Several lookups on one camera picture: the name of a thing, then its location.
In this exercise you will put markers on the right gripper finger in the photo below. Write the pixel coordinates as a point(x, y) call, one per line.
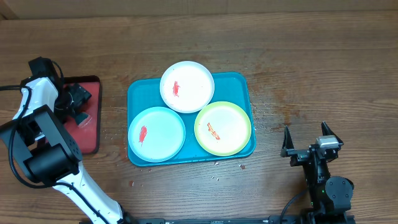
point(287, 143)
point(326, 131)

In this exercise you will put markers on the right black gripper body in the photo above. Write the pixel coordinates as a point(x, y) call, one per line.
point(301, 156)

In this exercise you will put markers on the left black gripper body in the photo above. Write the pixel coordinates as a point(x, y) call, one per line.
point(73, 96)

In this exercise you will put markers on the light blue plate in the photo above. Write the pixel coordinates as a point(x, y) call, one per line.
point(156, 134)

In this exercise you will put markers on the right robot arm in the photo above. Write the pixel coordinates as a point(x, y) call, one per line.
point(330, 195)

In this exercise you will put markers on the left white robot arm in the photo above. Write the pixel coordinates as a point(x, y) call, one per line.
point(43, 154)

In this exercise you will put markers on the red tray with dark rim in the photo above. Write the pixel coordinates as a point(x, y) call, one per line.
point(86, 134)

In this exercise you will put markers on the yellow-green plate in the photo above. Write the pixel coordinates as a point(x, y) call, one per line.
point(222, 128)

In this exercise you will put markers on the white plate with red smear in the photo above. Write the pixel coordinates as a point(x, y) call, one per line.
point(187, 87)

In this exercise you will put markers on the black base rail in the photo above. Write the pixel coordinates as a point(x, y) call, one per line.
point(273, 219)

